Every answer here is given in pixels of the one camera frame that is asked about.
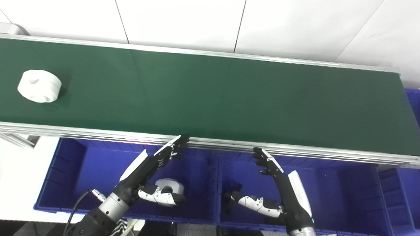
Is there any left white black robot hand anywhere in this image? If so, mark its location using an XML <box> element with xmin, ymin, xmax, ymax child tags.
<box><xmin>113</xmin><ymin>134</ymin><xmax>191</xmax><ymax>207</ymax></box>

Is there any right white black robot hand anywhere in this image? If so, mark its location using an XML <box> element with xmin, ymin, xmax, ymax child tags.
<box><xmin>224</xmin><ymin>147</ymin><xmax>316</xmax><ymax>235</ymax></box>

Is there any white round grooved part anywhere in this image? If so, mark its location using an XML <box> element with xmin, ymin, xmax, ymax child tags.
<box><xmin>17</xmin><ymin>69</ymin><xmax>62</xmax><ymax>103</ymax></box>

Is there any white octagonal holed part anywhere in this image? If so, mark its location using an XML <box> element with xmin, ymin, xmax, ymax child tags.
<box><xmin>154</xmin><ymin>178</ymin><xmax>185</xmax><ymax>196</ymax></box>

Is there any blue plastic bin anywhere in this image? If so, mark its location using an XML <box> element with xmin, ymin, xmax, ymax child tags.
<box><xmin>33</xmin><ymin>138</ymin><xmax>220</xmax><ymax>225</ymax></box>
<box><xmin>377</xmin><ymin>88</ymin><xmax>420</xmax><ymax>236</ymax></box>
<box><xmin>217</xmin><ymin>150</ymin><xmax>394</xmax><ymax>236</ymax></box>

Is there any grey conveyor end housing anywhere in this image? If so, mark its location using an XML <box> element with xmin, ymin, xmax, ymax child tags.
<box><xmin>0</xmin><ymin>22</ymin><xmax>31</xmax><ymax>36</ymax></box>

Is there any black white striped cable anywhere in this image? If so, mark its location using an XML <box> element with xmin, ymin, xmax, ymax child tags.
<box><xmin>110</xmin><ymin>219</ymin><xmax>139</xmax><ymax>236</ymax></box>

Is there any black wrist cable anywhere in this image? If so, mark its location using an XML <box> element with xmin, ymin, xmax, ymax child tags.
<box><xmin>63</xmin><ymin>189</ymin><xmax>106</xmax><ymax>236</ymax></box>

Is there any green conveyor belt aluminium frame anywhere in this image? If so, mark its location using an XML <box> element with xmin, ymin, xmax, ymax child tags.
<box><xmin>0</xmin><ymin>33</ymin><xmax>420</xmax><ymax>168</ymax></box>

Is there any aluminium conveyor support bracket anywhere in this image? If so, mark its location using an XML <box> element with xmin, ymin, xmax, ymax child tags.
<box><xmin>0</xmin><ymin>132</ymin><xmax>40</xmax><ymax>149</ymax></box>

